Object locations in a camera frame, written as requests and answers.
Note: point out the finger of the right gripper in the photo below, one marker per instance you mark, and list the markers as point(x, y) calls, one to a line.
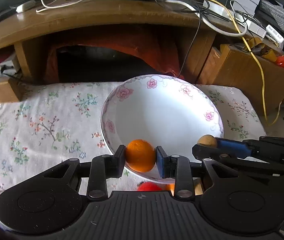
point(234, 148)
point(201, 152)

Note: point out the brown longan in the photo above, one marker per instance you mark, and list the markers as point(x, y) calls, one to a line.
point(208, 140)

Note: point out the white floral bowl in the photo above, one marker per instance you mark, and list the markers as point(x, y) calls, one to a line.
point(162, 110)

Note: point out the wooden shelf left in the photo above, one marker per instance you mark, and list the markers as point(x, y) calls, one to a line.
point(10, 90)

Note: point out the red cherry tomato top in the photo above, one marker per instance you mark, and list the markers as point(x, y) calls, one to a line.
point(149, 186)

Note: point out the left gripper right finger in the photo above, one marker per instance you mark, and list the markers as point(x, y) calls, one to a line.
point(178, 168)

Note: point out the cardboard box right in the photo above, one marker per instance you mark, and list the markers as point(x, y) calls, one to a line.
point(231, 67)

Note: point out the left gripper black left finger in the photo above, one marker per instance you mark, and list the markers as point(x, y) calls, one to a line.
point(103, 167)

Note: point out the white power strip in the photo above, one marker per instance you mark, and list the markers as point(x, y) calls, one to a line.
point(239, 13)

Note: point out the floral tablecloth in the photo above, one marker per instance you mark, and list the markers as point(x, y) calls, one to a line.
point(56, 122)

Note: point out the wooden desk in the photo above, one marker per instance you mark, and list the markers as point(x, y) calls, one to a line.
point(108, 40)

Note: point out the white adapter on desk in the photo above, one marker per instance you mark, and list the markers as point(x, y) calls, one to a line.
point(26, 6)

